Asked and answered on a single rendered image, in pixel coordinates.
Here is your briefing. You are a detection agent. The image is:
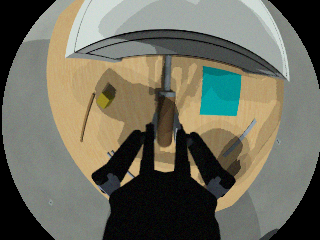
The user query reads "grey flat bar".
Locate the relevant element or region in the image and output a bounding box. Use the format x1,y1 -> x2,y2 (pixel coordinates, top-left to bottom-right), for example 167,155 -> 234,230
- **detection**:
222,118 -> 256,157

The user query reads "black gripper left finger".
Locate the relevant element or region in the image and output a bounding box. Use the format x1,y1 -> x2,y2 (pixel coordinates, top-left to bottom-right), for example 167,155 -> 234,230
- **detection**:
91,113 -> 158,202

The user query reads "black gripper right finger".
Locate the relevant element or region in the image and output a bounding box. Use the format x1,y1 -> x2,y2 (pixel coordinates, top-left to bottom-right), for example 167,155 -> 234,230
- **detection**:
173,113 -> 236,203

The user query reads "grey metal hook with dark handle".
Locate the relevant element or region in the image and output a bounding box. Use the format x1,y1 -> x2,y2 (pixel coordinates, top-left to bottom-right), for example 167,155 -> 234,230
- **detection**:
157,55 -> 176,148

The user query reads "small yellow cube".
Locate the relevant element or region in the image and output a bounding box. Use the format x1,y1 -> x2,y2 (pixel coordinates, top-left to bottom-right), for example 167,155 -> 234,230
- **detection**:
96,91 -> 115,109

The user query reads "teal square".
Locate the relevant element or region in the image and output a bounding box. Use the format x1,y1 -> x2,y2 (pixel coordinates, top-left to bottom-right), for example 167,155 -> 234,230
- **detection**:
200,66 -> 241,116

